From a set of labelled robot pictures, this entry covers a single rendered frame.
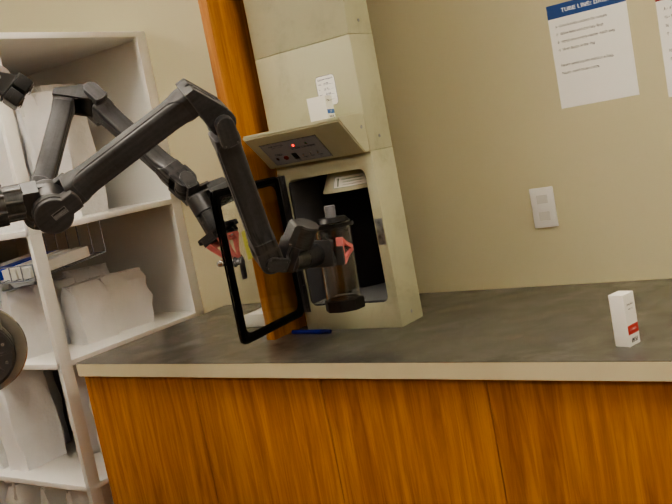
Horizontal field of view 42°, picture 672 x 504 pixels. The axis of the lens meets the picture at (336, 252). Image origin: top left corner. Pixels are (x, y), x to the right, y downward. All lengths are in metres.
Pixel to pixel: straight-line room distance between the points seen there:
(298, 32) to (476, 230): 0.79
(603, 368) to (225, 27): 1.36
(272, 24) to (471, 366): 1.08
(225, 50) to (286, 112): 0.24
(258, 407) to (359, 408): 0.32
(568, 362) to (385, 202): 0.73
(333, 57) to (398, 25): 0.44
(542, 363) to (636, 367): 0.19
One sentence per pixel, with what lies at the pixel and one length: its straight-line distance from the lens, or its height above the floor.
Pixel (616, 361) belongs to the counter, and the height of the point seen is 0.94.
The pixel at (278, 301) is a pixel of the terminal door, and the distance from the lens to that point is 2.35.
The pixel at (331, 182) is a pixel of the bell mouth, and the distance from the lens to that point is 2.35.
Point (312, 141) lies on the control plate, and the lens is 2.24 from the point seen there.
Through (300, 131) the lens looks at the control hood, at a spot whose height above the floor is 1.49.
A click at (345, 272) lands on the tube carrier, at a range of 2.17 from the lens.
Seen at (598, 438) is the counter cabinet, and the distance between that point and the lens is 1.86.
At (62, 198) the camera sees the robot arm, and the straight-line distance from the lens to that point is 1.79.
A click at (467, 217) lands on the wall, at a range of 2.62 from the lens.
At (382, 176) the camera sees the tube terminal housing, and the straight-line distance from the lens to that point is 2.27.
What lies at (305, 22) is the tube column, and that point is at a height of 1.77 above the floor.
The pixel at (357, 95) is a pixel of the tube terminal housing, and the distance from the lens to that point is 2.25.
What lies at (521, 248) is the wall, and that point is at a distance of 2.57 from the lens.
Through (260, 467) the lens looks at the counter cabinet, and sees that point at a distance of 2.39.
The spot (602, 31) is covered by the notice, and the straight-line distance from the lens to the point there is 2.42.
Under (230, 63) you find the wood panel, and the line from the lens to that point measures 2.44.
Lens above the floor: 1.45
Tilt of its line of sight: 7 degrees down
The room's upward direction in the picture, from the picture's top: 11 degrees counter-clockwise
